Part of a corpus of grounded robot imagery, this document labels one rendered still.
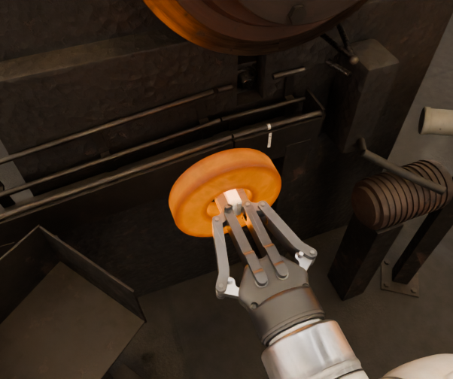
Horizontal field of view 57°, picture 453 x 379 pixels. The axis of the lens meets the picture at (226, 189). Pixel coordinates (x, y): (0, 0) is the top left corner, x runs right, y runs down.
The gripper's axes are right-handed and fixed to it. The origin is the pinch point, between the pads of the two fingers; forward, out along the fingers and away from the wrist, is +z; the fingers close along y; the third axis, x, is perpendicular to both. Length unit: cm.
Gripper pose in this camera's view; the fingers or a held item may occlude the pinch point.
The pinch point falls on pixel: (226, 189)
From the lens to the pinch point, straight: 55.2
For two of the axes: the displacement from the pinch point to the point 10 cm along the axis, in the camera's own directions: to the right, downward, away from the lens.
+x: 0.2, -5.8, -8.1
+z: -3.7, -7.6, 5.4
